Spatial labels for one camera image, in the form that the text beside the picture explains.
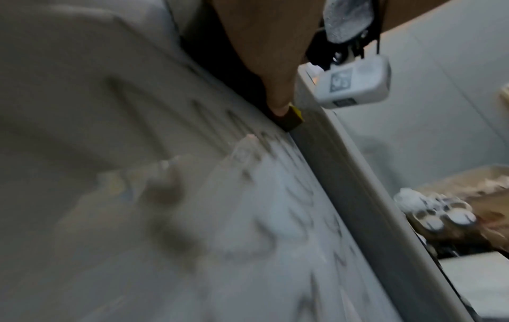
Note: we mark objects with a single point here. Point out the black wristband with marker tag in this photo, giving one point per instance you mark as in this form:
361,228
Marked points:
350,19

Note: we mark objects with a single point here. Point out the large scribbled whiteboard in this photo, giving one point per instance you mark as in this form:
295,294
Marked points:
119,157

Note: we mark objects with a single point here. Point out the person's left hand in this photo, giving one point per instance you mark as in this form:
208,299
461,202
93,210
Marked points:
274,41

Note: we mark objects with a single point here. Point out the white framed tray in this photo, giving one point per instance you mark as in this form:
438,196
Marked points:
477,283

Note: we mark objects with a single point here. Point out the white cup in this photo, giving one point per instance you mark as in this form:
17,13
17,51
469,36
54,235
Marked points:
461,216
431,221

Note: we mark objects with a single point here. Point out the brown cardboard box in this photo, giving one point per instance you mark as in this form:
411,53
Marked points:
489,201

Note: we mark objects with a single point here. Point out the yellow and black whiteboard eraser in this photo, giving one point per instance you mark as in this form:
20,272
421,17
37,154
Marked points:
296,118

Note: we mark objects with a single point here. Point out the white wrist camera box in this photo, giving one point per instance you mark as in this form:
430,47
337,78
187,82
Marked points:
358,85

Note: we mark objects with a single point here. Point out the grey partition panel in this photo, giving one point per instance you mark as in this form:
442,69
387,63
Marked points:
437,94

